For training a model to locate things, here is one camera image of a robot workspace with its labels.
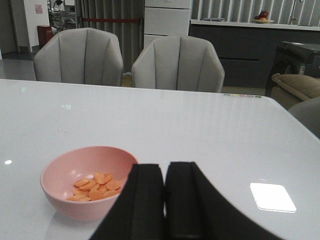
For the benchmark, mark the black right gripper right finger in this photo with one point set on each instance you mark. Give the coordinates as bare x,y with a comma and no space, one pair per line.
196,210

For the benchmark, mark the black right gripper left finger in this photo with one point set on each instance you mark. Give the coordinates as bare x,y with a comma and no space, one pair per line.
138,212

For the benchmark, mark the orange ham slices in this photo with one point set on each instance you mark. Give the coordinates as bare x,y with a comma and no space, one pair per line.
100,186

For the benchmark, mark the pink plastic bowl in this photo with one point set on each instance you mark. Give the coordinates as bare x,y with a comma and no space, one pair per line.
61,173

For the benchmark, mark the grey upholstered chair right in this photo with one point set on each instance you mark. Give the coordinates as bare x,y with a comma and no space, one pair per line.
179,62

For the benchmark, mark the grey upholstered chair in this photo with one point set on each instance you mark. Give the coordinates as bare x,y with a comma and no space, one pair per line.
179,62
80,56

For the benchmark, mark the grey chair at table side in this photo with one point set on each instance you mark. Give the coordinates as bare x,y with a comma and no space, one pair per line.
308,113

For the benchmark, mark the beige cushion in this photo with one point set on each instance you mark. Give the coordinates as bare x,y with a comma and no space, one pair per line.
291,89

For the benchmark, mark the grey upholstered chair left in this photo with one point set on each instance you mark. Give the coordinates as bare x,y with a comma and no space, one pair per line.
80,56

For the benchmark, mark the dark grey sideboard counter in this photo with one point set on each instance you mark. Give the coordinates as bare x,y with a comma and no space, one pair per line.
247,50

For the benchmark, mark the grey curtain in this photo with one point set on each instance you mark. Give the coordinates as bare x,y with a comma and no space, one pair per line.
130,35

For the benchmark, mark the dark appliance box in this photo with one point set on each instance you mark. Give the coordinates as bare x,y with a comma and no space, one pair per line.
294,58

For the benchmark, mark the white drawer cabinet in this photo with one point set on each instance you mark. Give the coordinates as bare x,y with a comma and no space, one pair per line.
166,18

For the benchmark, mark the red barrier tape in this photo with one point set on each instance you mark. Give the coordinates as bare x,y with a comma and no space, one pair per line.
112,20

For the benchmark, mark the red bin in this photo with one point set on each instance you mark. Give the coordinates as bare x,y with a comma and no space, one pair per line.
44,33

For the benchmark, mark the fruit plate on counter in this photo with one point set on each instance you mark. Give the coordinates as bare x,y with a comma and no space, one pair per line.
263,18

